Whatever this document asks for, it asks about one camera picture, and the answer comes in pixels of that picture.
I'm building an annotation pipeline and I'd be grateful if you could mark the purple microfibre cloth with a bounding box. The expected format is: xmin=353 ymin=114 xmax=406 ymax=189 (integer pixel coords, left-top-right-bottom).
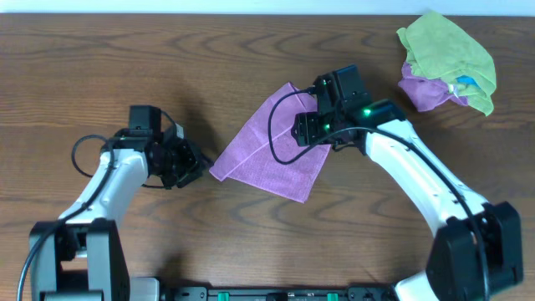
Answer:
xmin=210 ymin=82 xmax=330 ymax=203

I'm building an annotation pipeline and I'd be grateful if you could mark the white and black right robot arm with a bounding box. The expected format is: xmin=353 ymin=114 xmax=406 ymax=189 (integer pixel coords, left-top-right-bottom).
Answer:
xmin=291 ymin=99 xmax=523 ymax=300

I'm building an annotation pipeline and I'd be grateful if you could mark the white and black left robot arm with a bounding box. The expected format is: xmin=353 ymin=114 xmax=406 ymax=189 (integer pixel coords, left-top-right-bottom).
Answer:
xmin=21 ymin=130 xmax=212 ymax=300

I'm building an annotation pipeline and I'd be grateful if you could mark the green microfibre cloth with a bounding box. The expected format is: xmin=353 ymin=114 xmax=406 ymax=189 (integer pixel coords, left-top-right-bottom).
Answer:
xmin=396 ymin=12 xmax=497 ymax=115

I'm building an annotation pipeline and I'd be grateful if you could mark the blue cloth in pile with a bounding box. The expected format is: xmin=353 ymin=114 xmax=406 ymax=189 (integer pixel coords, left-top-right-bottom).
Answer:
xmin=456 ymin=75 xmax=479 ymax=87

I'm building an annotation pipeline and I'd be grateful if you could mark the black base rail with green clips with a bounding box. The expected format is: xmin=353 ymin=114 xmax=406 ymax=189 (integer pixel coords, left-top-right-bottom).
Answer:
xmin=159 ymin=286 xmax=398 ymax=301

